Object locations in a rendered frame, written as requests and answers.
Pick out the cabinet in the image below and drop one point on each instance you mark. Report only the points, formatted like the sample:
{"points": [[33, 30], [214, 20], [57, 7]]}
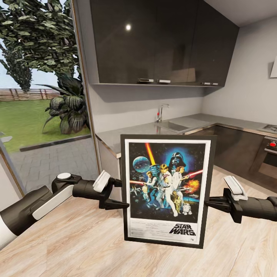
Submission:
{"points": [[137, 42], [212, 47]]}

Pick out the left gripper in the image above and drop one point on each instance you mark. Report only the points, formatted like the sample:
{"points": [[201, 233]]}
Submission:
{"points": [[104, 201]]}

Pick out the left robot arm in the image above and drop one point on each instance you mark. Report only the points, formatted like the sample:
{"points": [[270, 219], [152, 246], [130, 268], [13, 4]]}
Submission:
{"points": [[18, 217]]}

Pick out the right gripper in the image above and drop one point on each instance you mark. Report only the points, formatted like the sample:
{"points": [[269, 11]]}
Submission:
{"points": [[237, 208]]}

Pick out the poster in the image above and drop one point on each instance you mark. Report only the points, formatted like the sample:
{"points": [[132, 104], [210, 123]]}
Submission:
{"points": [[166, 179]]}

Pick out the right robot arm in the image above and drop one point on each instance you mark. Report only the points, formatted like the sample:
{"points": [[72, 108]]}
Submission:
{"points": [[238, 204]]}

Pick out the drop in sink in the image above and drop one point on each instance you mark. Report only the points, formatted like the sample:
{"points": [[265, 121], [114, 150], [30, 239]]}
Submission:
{"points": [[179, 125]]}

